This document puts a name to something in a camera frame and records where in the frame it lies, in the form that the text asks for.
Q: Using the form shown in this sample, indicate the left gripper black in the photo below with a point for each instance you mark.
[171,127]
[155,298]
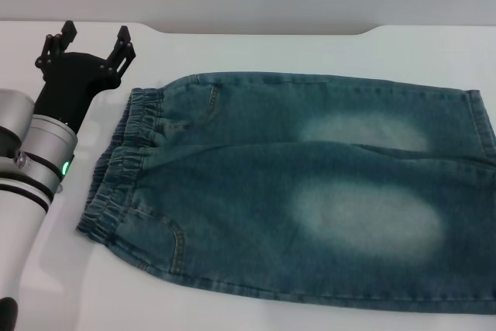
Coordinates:
[69,83]

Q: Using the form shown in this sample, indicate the blue denim shorts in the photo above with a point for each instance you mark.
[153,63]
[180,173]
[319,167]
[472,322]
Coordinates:
[271,176]

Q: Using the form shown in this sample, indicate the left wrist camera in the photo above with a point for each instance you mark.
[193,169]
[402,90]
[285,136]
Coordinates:
[13,108]

